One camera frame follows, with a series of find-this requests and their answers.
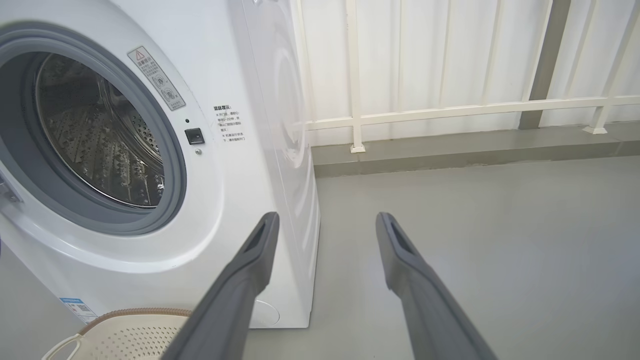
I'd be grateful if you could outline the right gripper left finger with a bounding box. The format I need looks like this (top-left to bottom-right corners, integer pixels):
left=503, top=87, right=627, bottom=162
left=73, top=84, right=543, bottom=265
left=161, top=212, right=281, bottom=360

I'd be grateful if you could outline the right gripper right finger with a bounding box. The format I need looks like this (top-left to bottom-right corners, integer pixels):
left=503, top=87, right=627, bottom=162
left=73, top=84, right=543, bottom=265
left=376, top=212, right=498, bottom=360

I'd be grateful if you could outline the cream perforated laundry basket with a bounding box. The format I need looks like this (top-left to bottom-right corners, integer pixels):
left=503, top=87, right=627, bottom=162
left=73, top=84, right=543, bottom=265
left=41, top=307, right=193, bottom=360

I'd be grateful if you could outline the white front-load washing machine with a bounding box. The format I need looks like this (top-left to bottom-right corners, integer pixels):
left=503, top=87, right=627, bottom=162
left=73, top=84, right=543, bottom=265
left=0, top=0, right=321, bottom=329

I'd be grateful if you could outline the grey rubber door gasket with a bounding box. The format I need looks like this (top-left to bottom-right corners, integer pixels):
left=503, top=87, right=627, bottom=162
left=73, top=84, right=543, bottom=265
left=0, top=22, right=187, bottom=236

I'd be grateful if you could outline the round white filter cover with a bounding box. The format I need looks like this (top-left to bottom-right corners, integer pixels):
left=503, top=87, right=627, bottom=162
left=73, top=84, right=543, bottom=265
left=250, top=299, right=281, bottom=328

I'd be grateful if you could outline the blue energy label sticker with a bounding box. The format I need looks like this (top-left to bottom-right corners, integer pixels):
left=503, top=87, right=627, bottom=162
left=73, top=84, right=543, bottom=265
left=59, top=297, right=98, bottom=325

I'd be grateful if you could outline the stainless steel washer drum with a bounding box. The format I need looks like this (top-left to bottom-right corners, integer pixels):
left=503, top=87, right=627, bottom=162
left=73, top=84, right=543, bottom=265
left=35, top=52, right=166, bottom=208

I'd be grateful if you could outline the grey warning sticker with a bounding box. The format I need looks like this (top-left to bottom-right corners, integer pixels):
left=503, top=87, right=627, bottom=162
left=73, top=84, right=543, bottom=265
left=127, top=46, right=186, bottom=111

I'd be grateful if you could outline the white metal railing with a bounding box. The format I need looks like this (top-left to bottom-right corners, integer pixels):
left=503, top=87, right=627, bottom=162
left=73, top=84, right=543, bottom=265
left=295, top=0, right=640, bottom=153

